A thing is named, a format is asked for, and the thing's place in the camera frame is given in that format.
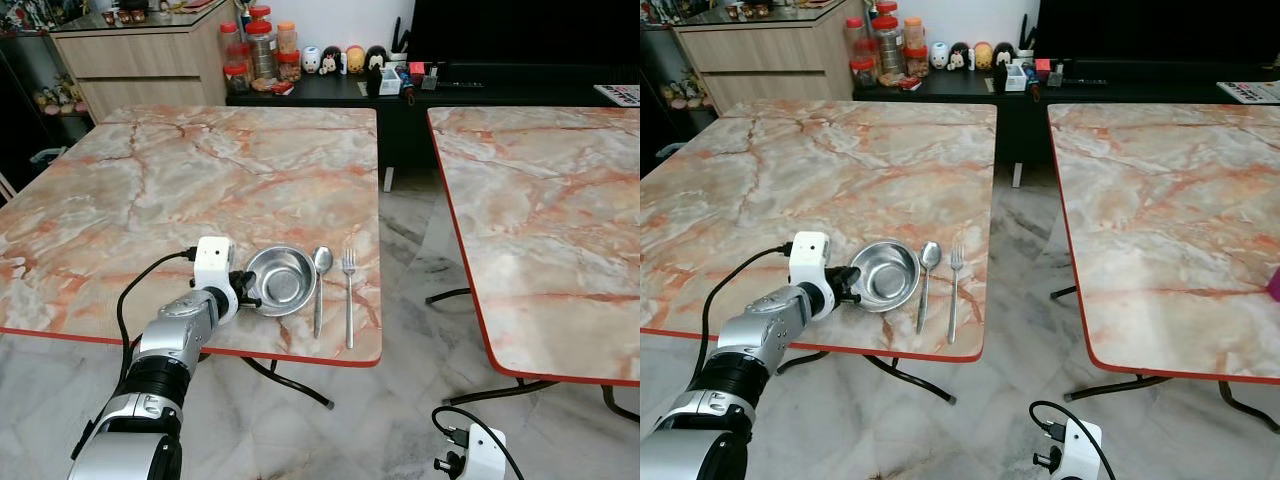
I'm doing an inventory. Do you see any small deep steel bowl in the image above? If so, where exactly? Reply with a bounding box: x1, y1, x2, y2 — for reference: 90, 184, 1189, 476
246, 246, 318, 318
848, 240, 921, 313

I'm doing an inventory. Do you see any steel spoon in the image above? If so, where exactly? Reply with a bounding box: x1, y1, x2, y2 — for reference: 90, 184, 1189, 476
313, 246, 334, 339
915, 241, 942, 335

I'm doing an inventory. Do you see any steel fork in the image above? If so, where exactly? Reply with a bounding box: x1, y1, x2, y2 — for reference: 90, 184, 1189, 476
341, 249, 358, 350
946, 245, 965, 345

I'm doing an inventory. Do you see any black tv console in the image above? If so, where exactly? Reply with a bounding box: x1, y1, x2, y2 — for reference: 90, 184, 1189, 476
225, 64, 641, 173
850, 60, 1280, 167

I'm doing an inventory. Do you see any large clear jar red lid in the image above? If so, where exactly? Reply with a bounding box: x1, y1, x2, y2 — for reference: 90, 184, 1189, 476
245, 20, 280, 83
872, 15, 906, 79

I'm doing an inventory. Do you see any light wooden cabinet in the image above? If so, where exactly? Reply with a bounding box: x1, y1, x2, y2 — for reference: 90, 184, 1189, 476
672, 0, 863, 114
50, 0, 241, 123

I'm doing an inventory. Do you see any dark display shelf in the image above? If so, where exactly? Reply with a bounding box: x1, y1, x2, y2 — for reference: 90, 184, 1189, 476
640, 22, 716, 176
0, 28, 96, 196

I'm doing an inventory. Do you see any black flat television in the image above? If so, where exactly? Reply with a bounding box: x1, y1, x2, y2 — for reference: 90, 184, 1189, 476
1035, 0, 1280, 66
405, 0, 641, 69

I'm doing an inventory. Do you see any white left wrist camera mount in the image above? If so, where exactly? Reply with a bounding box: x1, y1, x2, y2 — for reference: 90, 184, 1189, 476
193, 236, 239, 303
790, 231, 834, 293

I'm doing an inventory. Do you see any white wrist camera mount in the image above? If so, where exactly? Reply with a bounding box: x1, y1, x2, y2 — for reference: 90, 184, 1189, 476
452, 424, 509, 480
193, 236, 239, 303
1050, 418, 1104, 480
790, 231, 834, 293

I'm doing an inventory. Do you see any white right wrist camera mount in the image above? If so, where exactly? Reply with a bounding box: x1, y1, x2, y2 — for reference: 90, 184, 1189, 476
1050, 418, 1104, 480
452, 424, 509, 480

